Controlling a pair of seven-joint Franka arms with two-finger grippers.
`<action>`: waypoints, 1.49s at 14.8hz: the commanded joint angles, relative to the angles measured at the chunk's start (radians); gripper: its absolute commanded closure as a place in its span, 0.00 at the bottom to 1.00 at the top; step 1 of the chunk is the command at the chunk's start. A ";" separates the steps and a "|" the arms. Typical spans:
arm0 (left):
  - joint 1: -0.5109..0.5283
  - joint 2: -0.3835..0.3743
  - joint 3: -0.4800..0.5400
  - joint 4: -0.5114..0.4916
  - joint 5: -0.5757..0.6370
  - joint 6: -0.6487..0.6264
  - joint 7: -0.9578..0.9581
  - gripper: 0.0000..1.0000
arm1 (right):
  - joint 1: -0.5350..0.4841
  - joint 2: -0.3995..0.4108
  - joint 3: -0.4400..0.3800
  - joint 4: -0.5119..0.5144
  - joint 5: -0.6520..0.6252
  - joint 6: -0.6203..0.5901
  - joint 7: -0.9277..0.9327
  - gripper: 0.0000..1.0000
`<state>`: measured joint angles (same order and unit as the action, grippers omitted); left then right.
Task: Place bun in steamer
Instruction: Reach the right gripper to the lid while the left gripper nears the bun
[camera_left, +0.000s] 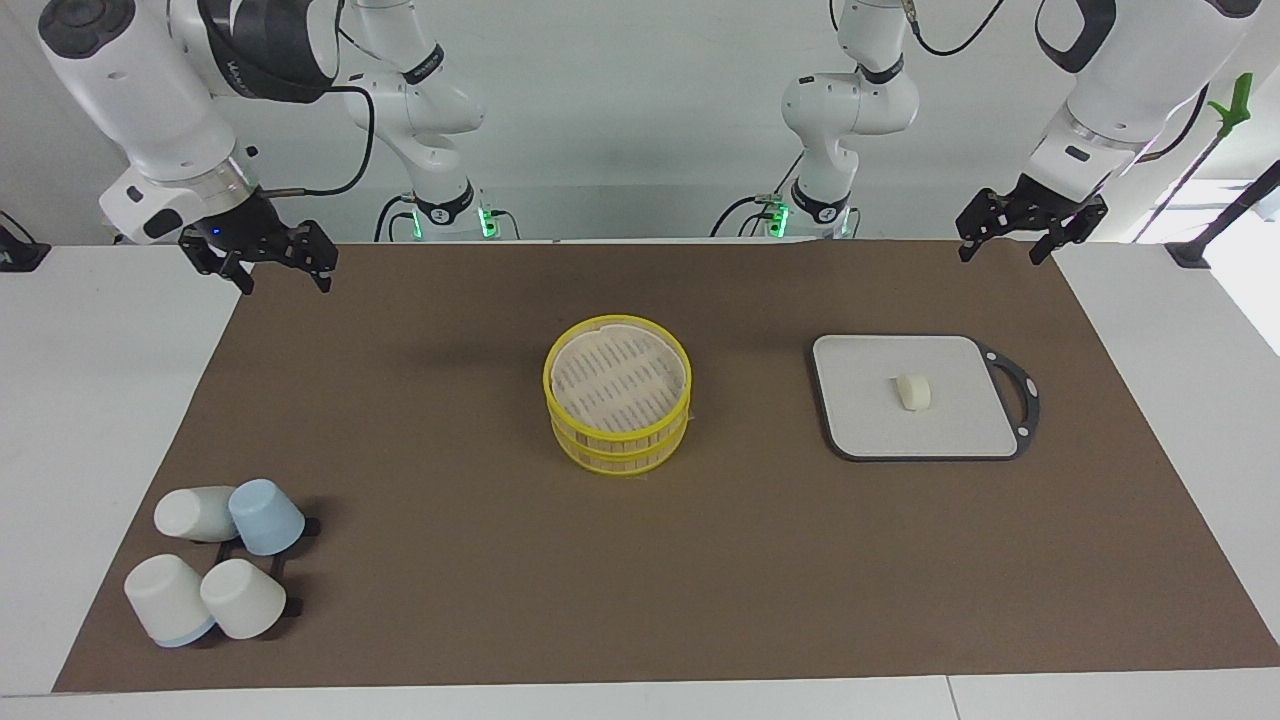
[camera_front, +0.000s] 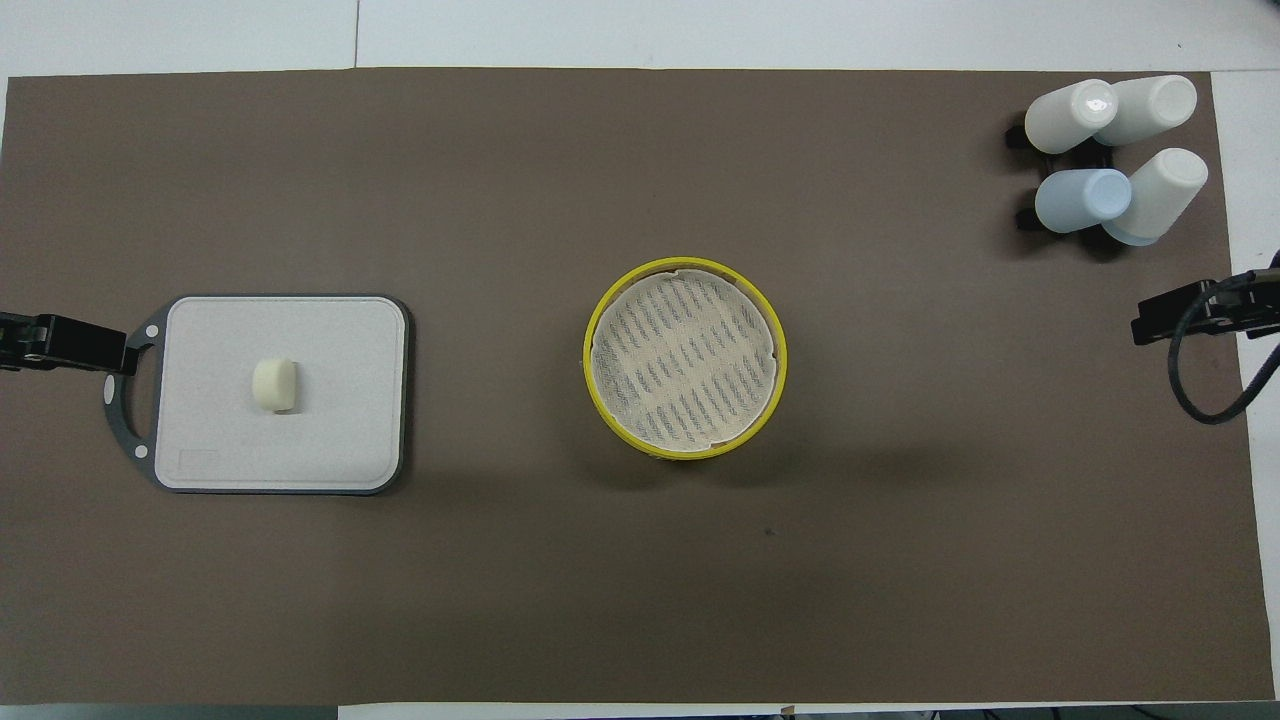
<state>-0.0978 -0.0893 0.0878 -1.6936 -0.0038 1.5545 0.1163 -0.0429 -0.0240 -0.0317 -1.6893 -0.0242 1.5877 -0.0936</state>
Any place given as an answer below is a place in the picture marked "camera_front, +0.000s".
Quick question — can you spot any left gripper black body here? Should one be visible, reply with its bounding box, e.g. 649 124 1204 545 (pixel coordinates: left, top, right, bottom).
0 313 49 373

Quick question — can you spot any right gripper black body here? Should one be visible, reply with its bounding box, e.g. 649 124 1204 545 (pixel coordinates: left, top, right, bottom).
1210 268 1280 337

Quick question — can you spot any white steamed bun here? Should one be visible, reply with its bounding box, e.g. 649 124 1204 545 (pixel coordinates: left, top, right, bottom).
252 357 302 416

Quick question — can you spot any yellow steamer lid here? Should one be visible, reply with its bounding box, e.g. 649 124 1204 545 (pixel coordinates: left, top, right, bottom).
583 257 789 462

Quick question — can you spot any yellow steamer basket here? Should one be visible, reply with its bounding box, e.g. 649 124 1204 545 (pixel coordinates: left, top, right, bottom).
583 257 789 462

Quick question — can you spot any white cup blue rim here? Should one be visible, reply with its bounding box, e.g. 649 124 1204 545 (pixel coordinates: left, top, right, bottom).
1095 75 1198 147
1102 148 1209 247

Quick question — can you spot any light blue plastic cup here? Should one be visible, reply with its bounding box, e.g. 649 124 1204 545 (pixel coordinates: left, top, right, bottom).
1034 168 1133 234

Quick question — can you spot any black cup rack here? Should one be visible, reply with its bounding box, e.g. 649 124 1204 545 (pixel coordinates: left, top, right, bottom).
1005 122 1116 233

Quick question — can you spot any white plastic cup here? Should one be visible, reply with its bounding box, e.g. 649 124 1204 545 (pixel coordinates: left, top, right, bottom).
1024 79 1119 155

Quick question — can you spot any white cutting board grey rim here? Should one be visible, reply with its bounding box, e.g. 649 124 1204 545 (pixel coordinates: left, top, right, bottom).
103 293 412 497

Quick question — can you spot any brown table mat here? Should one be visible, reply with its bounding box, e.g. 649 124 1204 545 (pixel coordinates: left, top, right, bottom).
0 67 1273 707

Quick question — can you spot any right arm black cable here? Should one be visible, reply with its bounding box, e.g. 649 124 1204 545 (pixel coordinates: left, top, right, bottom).
1168 250 1280 426

